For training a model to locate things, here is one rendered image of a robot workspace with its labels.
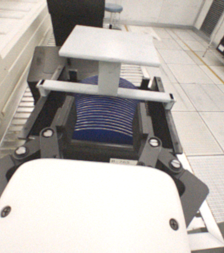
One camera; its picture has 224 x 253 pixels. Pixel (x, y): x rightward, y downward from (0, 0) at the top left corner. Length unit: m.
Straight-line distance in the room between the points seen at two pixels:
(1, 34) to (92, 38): 0.74
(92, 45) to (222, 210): 1.44
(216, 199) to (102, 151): 1.35
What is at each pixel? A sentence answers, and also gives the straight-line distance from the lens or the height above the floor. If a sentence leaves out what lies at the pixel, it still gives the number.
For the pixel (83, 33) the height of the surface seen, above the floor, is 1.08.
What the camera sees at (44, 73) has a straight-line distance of 0.62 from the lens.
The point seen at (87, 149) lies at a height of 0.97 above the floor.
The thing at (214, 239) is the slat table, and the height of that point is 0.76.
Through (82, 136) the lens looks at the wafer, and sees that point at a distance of 0.25.
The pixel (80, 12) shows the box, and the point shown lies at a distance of 0.98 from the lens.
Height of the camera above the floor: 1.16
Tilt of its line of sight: 49 degrees down
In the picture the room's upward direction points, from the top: 8 degrees clockwise
